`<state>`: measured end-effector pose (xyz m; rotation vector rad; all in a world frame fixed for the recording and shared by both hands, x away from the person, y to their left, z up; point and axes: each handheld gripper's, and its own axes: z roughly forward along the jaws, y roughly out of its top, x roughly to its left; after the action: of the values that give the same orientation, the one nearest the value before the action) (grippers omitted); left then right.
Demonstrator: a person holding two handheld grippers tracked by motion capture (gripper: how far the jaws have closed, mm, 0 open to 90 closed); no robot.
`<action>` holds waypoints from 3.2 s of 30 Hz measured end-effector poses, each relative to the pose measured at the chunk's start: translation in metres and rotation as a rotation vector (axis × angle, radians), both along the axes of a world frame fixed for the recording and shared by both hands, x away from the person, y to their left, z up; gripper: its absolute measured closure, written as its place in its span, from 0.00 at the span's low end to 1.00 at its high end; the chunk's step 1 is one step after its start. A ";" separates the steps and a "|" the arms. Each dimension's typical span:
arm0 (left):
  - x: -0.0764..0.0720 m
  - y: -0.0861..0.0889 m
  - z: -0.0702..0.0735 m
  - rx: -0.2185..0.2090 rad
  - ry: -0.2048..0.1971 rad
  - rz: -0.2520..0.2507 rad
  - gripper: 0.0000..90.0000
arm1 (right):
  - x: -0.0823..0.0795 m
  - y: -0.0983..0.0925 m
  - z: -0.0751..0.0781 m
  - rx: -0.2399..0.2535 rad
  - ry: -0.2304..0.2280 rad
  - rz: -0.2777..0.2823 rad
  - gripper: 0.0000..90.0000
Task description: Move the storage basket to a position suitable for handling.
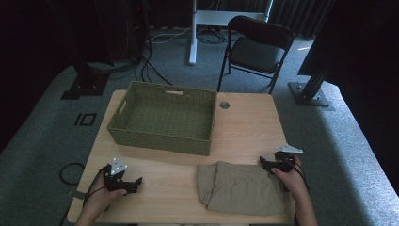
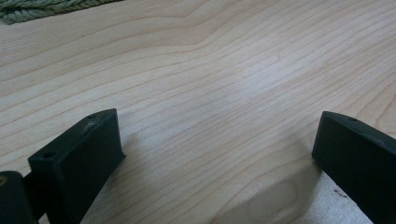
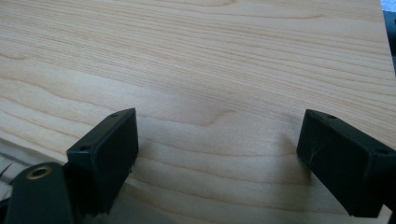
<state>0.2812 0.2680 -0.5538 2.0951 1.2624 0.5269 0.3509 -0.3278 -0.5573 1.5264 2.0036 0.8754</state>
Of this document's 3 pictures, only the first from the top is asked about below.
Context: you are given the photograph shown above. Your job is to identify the person's left hand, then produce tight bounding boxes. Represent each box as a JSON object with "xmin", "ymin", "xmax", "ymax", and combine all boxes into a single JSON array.
[{"xmin": 83, "ymin": 174, "xmax": 128, "ymax": 218}]

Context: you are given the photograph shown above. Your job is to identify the white metal desk frame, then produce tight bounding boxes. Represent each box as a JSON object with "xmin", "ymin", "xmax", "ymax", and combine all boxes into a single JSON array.
[{"xmin": 188, "ymin": 0, "xmax": 274, "ymax": 67}]

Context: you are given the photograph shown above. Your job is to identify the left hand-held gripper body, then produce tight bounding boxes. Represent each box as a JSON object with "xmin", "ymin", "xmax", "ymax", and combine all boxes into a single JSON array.
[{"xmin": 103, "ymin": 157, "xmax": 134, "ymax": 193}]

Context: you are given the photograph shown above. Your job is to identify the green woven basket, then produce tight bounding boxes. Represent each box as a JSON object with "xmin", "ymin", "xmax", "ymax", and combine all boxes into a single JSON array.
[{"xmin": 106, "ymin": 80, "xmax": 218, "ymax": 157}]

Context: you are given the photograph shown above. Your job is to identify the black cable loop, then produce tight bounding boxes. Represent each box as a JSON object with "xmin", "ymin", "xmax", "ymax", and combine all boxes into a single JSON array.
[{"xmin": 58, "ymin": 162, "xmax": 86, "ymax": 186}]

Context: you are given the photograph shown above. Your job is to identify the black stand with base plate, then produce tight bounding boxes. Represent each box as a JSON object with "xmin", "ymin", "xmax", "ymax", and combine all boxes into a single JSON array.
[
  {"xmin": 46, "ymin": 0, "xmax": 116, "ymax": 101},
  {"xmin": 287, "ymin": 59, "xmax": 336, "ymax": 112}
]

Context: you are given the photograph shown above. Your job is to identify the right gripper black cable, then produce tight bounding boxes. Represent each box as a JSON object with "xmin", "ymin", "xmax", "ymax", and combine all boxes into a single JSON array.
[{"xmin": 283, "ymin": 155, "xmax": 311, "ymax": 226}]

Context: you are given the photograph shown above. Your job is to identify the beige shorts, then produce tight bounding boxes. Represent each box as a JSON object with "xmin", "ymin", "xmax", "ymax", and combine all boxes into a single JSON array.
[{"xmin": 196, "ymin": 161, "xmax": 295, "ymax": 217}]

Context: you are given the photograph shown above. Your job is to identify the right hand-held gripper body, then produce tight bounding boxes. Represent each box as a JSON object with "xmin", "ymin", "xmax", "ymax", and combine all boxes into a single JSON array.
[{"xmin": 268, "ymin": 144, "xmax": 304, "ymax": 174}]

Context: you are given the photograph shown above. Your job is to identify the grey tape strip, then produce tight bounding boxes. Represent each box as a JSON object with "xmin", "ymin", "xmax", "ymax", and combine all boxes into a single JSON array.
[{"xmin": 72, "ymin": 189, "xmax": 88, "ymax": 202}]

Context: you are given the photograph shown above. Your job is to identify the white floor cable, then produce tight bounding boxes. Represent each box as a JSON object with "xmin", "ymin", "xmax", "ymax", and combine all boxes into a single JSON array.
[{"xmin": 150, "ymin": 25, "xmax": 194, "ymax": 45}]

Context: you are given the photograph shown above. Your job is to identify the black floor cables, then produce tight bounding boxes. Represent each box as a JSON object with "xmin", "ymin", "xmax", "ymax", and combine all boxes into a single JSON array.
[{"xmin": 134, "ymin": 29, "xmax": 174, "ymax": 87}]

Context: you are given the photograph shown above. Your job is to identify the person's right hand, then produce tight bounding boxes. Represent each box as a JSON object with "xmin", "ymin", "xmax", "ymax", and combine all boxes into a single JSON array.
[{"xmin": 270, "ymin": 155, "xmax": 308, "ymax": 202}]

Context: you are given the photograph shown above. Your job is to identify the black folding chair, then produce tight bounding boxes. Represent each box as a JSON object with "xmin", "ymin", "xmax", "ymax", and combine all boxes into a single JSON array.
[{"xmin": 216, "ymin": 15, "xmax": 296, "ymax": 95}]

